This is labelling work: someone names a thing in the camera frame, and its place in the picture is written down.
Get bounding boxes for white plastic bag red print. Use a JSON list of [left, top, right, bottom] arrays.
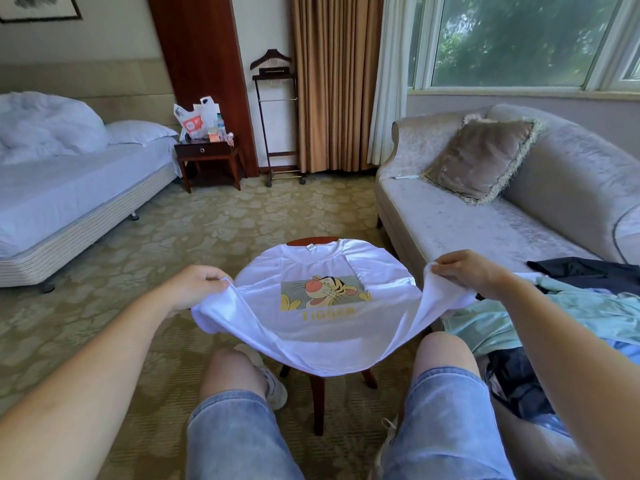
[[173, 103, 206, 138]]

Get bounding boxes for white duvet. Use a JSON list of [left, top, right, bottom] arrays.
[[0, 91, 111, 166]]

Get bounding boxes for beige padded headboard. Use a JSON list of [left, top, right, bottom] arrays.
[[0, 59, 179, 131]]

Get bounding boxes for white framed window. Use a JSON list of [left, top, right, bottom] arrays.
[[405, 0, 640, 96]]

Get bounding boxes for grey velvet chaise sofa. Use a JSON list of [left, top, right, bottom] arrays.
[[375, 103, 640, 286]]

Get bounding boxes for brown fringed cushion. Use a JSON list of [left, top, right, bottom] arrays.
[[422, 115, 546, 206]]

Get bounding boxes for dark wooden nightstand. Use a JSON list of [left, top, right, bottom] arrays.
[[174, 141, 244, 194]]

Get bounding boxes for blue denim shorts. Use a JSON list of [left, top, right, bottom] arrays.
[[186, 367, 517, 480]]

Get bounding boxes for white pillow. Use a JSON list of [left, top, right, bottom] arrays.
[[105, 119, 179, 146]]

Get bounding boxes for person's right hand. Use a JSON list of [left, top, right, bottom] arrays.
[[431, 249, 511, 301]]

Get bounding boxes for white sheer curtain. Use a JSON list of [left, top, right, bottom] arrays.
[[367, 0, 419, 168]]

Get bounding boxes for white tiger print T-shirt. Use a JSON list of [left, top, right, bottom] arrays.
[[190, 239, 479, 378]]

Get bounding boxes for round wooden table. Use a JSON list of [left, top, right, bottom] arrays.
[[278, 235, 379, 436]]

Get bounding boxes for person's right leg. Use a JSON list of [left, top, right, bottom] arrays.
[[412, 331, 483, 396]]

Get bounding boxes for beige curtain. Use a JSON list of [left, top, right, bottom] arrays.
[[290, 0, 386, 176]]

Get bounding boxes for white bed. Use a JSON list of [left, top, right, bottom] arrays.
[[0, 91, 181, 294]]

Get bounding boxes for person's left forearm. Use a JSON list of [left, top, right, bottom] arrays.
[[0, 289, 196, 480]]

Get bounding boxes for person's right forearm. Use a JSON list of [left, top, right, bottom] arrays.
[[485, 275, 640, 480]]

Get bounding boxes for white sneaker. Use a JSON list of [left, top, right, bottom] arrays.
[[235, 343, 289, 412], [368, 415, 401, 480]]

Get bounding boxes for black valet stand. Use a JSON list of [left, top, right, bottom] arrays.
[[249, 49, 307, 188]]

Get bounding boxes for person's left hand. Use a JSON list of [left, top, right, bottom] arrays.
[[160, 265, 236, 316]]

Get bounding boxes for black framed picture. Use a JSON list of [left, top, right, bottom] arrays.
[[0, 0, 83, 24]]

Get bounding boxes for plain white plastic bag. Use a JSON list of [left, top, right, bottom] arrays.
[[198, 95, 226, 143]]

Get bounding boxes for pile of clothes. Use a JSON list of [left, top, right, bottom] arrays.
[[440, 257, 640, 436]]

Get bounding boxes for dark wooden wall panel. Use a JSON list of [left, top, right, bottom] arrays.
[[147, 0, 261, 178]]

